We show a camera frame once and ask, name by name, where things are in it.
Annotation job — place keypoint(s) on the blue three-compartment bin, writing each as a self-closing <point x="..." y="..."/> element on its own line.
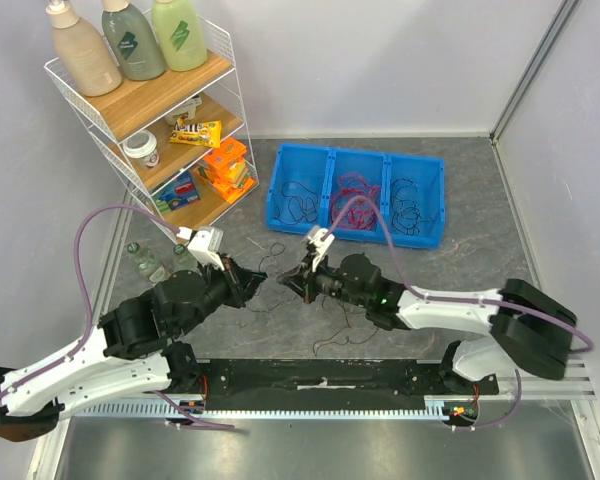
<point x="361" y="192"/>

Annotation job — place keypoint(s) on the blue snack packet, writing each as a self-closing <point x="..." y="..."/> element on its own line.
<point x="178" y="194"/>

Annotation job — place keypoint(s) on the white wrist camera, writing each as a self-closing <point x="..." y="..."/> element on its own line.
<point x="203" y="244"/>
<point x="318" y="241"/>

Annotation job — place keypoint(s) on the white wire shelf rack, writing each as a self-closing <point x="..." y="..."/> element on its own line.
<point x="133" y="106"/>

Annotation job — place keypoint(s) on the aluminium corner profile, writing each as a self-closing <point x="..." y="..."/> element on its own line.
<point x="548" y="41"/>

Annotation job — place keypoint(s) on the white tub container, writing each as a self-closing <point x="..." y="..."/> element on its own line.
<point x="187" y="110"/>

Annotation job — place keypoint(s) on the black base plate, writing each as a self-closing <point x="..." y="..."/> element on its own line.
<point x="320" y="385"/>

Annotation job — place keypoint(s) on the dark green pump bottle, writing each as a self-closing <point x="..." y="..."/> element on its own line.
<point x="132" y="40"/>

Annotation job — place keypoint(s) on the yellow candy bag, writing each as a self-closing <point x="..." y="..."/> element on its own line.
<point x="206" y="134"/>

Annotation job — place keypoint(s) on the glass bottle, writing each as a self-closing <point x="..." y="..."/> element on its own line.
<point x="146" y="263"/>
<point x="182" y="259"/>

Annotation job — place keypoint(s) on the beige pump bottle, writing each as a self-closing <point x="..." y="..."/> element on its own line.
<point x="82" y="50"/>

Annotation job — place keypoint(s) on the right glass bottle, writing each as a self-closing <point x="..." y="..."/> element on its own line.
<point x="182" y="259"/>

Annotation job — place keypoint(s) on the light green pump bottle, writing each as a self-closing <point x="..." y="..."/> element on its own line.
<point x="179" y="34"/>

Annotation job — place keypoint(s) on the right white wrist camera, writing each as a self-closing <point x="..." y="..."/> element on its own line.
<point x="318" y="241"/>

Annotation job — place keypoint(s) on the left glass bottle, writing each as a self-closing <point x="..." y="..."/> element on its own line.
<point x="146" y="263"/>

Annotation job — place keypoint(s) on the orange snack boxes stack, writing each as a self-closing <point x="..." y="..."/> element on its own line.
<point x="226" y="171"/>

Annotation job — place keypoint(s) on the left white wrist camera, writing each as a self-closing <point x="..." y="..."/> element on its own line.
<point x="203" y="244"/>

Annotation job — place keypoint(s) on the slotted cable duct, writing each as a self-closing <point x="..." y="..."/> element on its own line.
<point x="154" y="408"/>

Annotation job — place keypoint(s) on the white paper cup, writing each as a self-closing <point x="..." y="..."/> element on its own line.
<point x="142" y="149"/>

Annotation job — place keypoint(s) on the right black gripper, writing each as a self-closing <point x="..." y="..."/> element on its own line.
<point x="309" y="282"/>

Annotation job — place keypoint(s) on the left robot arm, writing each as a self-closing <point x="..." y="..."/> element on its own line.
<point x="134" y="348"/>

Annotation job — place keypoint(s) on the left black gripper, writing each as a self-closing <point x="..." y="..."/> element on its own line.
<point x="241" y="281"/>

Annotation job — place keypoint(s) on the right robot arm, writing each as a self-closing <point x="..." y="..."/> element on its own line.
<point x="515" y="327"/>

